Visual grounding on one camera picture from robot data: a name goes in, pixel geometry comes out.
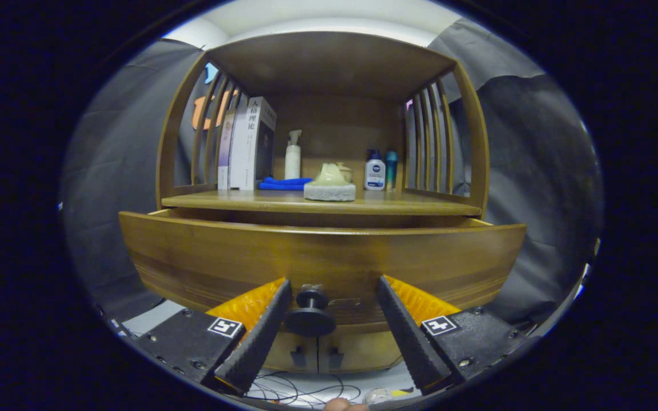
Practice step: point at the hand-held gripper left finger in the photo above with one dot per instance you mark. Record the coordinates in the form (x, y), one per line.
(260, 339)

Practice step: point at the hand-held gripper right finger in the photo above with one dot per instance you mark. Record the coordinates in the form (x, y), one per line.
(409, 337)

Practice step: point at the wooden drawer with black knob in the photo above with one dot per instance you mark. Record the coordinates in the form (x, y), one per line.
(334, 257)

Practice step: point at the pale green grey-based sponge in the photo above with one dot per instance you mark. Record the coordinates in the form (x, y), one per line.
(329, 191)

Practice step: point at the wooden cabinet door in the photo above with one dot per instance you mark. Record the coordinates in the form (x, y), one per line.
(283, 354)
(363, 351)

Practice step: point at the wooden countertop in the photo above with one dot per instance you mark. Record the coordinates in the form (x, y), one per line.
(397, 201)

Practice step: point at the wooden cabinet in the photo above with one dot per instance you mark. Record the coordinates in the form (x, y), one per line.
(334, 120)

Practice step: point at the clear plastic piece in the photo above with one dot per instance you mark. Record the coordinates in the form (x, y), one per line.
(380, 395)

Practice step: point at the blue cloth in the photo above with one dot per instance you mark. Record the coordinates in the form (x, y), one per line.
(280, 184)

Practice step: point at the white lotion bottle blue cap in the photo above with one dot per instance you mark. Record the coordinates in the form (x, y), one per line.
(374, 174)

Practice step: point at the teal bottle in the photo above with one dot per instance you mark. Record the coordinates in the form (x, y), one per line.
(391, 171)

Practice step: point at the beige lidded teacup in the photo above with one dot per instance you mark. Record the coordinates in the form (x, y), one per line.
(346, 171)

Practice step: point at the white pump bottle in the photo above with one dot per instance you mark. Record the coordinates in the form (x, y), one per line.
(292, 162)

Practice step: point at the purple book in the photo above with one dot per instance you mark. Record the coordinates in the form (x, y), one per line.
(224, 154)

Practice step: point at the thin white book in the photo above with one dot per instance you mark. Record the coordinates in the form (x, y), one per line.
(239, 151)

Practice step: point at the thick white book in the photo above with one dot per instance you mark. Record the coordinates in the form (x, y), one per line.
(260, 145)

